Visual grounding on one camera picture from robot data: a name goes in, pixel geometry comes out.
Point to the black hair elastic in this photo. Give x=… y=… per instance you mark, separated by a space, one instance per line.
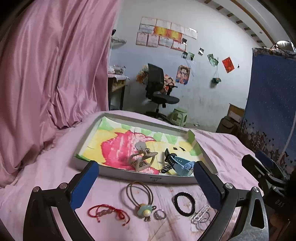
x=190 y=203

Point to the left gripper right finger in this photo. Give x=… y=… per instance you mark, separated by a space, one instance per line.
x=251 y=224

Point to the black office chair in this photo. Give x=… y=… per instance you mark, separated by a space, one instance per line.
x=158 y=92

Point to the black white braided keychain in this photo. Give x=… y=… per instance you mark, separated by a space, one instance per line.
x=166 y=168

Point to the green hanging pouch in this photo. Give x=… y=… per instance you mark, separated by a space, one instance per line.
x=216 y=80

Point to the green plastic stool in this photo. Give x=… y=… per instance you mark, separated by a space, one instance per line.
x=178 y=117

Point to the anime poster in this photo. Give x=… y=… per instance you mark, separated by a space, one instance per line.
x=183 y=74

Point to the dark bag on floor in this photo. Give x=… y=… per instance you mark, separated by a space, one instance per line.
x=228 y=125

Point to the pink bed sheet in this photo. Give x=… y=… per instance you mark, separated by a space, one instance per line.
x=117 y=209

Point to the grey tray with drawing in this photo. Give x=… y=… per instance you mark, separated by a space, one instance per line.
x=128 y=148

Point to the silver bangle rings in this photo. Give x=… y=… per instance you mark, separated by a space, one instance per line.
x=201 y=216

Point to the pink satin curtain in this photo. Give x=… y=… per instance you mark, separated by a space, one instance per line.
x=54 y=62

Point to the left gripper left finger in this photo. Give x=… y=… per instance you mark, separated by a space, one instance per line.
x=40 y=222

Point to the wall certificates cluster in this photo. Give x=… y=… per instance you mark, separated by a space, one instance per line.
x=153 y=32

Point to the blue smart watch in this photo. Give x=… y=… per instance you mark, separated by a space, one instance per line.
x=180 y=165

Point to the grey hair claw clip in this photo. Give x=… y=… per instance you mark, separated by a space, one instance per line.
x=143 y=158

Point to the blue starry curtain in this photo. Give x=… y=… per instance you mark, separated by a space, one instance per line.
x=268 y=123

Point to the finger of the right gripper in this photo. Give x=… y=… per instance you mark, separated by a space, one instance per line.
x=260 y=173
x=273 y=167

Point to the cardboard box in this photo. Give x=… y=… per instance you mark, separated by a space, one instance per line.
x=235 y=113

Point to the wooden desk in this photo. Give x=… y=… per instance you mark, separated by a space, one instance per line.
x=115 y=83

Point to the red paper square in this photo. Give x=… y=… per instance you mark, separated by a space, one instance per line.
x=228 y=65

